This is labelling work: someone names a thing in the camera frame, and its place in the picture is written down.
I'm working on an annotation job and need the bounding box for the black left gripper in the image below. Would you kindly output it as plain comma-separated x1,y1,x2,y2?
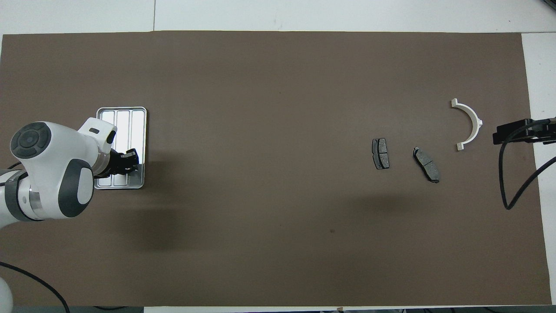
104,149,141,177

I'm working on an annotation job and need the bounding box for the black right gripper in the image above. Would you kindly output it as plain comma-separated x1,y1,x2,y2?
492,117,556,146

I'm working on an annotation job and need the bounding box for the silver metal tray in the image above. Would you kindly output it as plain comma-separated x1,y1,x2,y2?
93,107,147,190

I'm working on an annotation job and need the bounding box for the dark curved brake pad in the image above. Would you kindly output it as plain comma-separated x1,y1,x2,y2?
413,147,440,183

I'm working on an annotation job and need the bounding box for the dark rectangular brake pad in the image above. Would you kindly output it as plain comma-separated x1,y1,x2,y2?
372,138,390,170

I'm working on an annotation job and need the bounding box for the brown table mat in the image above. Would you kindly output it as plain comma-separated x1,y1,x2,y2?
0,30,552,307

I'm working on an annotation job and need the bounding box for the white half-ring bracket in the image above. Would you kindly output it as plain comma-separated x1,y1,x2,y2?
450,99,483,151

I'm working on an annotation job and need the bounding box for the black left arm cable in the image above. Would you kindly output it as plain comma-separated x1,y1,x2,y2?
0,261,70,313

